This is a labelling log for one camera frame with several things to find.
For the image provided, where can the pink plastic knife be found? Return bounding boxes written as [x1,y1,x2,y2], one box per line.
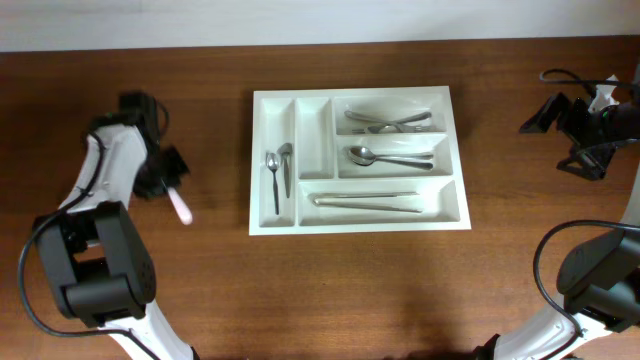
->
[167,187,193,225]

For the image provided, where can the small steel teaspoon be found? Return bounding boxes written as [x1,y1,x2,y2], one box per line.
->
[278,142,293,199]
[265,152,280,215]

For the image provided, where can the steel serving tongs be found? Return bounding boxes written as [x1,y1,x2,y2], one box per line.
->
[309,192,423,214]

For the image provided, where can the steel fork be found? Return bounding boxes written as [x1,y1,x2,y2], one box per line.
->
[343,110,433,135]
[342,110,432,134]

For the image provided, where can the large steel spoon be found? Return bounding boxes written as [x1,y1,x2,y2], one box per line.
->
[349,149,435,169]
[347,146,435,171]

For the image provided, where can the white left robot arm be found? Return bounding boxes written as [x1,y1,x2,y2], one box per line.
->
[17,90,198,359]

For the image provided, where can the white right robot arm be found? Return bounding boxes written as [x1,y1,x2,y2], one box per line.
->
[473,93,639,360]

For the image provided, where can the white plastic cutlery tray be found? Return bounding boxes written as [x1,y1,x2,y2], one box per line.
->
[249,86,471,235]

